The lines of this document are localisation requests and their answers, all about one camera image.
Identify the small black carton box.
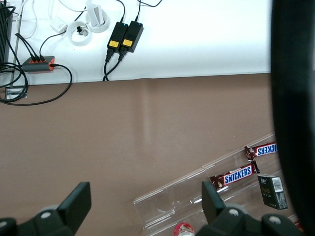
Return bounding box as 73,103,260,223
257,173,288,211

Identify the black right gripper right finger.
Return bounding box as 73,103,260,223
195,181,305,236

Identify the white tape roll with card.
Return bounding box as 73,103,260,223
85,0,110,34

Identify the long black hub cable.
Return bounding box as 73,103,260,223
0,63,73,106

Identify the thick black right wrist cable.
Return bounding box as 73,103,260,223
269,0,315,236

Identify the small white adapter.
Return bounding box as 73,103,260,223
50,17,68,35

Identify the white table cover sheet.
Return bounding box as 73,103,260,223
7,0,274,86

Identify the grey orange USB hub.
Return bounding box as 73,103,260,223
21,55,56,73

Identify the Snickers chocolate bar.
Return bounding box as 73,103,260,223
209,160,260,193
244,142,278,160

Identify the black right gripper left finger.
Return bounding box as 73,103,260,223
0,181,92,236

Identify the white cable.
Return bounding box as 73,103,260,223
14,0,41,39

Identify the black adapter output cable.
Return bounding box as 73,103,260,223
134,0,163,23
115,0,126,23

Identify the black adapter mains cable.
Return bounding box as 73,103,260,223
102,47,116,82
104,49,128,82

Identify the thin black USB cable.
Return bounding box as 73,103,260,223
39,6,87,62

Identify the black finned device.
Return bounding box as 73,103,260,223
0,6,13,65

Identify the black power adapter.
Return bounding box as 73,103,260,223
107,21,128,50
121,21,144,54

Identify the clear acrylic display rack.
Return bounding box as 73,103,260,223
133,132,303,233

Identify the small silver metal bracket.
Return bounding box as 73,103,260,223
4,86,28,99

